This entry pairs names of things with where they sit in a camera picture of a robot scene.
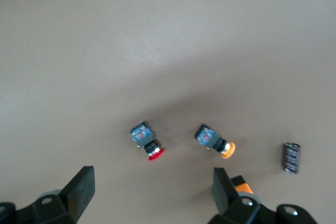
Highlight red push button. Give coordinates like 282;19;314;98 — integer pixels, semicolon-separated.
129;121;165;162

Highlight orange push button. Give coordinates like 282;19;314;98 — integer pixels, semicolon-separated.
194;123;236;159

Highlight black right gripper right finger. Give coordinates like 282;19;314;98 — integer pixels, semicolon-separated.
208;167;319;224

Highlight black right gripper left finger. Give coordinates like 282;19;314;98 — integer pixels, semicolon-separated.
15;165;96;224

